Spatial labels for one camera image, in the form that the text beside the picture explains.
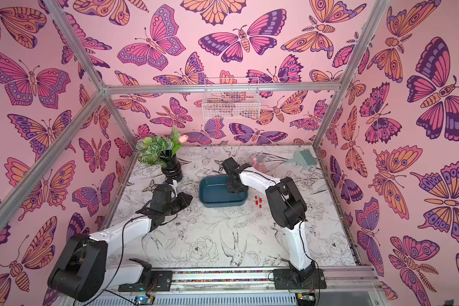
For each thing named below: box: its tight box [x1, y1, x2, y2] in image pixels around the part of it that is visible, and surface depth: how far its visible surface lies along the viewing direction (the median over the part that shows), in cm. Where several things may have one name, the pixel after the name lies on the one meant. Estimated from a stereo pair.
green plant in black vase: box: [135, 124, 190, 182], surface depth 88 cm
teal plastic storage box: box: [198, 175, 249, 208], surface depth 99 cm
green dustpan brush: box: [284, 149, 318, 168], surface depth 116 cm
